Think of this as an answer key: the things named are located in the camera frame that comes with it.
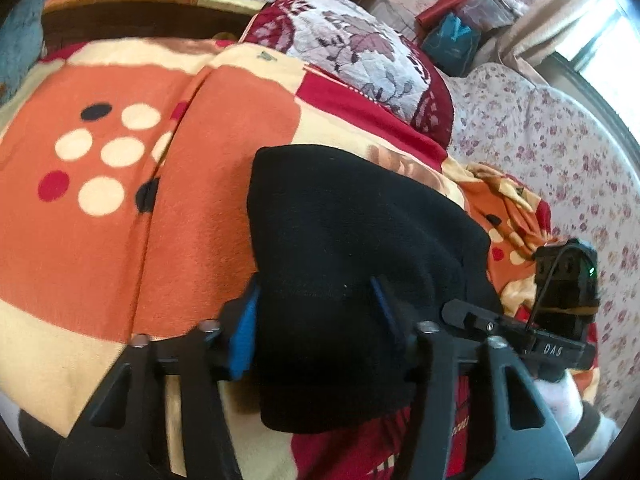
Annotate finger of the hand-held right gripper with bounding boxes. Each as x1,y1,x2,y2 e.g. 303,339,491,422
440,299,540,357

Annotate dark wooden headboard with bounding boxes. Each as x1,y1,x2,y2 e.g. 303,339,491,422
40,0,266,43

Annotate blue bag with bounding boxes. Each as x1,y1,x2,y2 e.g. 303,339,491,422
422,12,481,76

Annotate small-flower sofa cover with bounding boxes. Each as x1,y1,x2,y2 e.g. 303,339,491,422
445,62,640,426

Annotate window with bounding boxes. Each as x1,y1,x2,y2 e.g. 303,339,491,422
555,0,640,91

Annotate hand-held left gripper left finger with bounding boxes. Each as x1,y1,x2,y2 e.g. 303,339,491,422
52,280,261,480

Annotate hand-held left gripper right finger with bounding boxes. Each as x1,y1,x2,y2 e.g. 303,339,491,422
369,276,581,480

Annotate maroon white floral pillow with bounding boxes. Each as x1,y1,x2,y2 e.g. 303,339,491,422
240,0,456,148

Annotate orange red printed blanket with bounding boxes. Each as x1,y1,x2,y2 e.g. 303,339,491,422
0,35,601,480

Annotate black pants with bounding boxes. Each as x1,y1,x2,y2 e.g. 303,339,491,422
246,144,503,435

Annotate beige curtain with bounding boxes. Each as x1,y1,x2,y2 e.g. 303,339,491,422
480,0,616,83

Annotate teal fuzzy garment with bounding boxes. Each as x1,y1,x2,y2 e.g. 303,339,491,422
0,0,51,106

